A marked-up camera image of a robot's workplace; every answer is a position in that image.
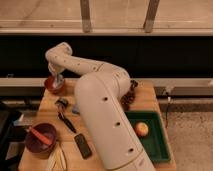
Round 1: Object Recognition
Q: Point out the grey blue towel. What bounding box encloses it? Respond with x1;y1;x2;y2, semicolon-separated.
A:
53;75;64;88

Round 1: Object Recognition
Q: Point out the black chair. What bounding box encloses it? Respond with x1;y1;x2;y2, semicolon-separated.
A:
0;100;34;171

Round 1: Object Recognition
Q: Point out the green plastic tray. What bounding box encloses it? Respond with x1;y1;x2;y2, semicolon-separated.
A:
125;110;171;163

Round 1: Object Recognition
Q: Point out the purple bowl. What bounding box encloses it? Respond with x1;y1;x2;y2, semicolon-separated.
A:
25;123;57;154

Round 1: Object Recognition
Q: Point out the black handled brush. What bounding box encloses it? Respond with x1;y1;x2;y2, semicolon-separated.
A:
55;98;76;133

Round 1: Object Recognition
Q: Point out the red yellow apple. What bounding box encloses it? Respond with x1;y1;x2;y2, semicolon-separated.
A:
135;122;149;137

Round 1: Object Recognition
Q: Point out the orange carrot stick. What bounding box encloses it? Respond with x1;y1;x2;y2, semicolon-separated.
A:
29;127;52;146

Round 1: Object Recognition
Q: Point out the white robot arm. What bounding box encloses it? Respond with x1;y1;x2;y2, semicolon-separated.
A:
45;42;156;171

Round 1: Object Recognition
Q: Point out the blue sponge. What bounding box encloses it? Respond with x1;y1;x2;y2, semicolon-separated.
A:
71;105;80;115

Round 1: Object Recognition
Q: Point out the red bowl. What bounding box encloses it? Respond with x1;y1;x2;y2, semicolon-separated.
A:
44;76;65;94

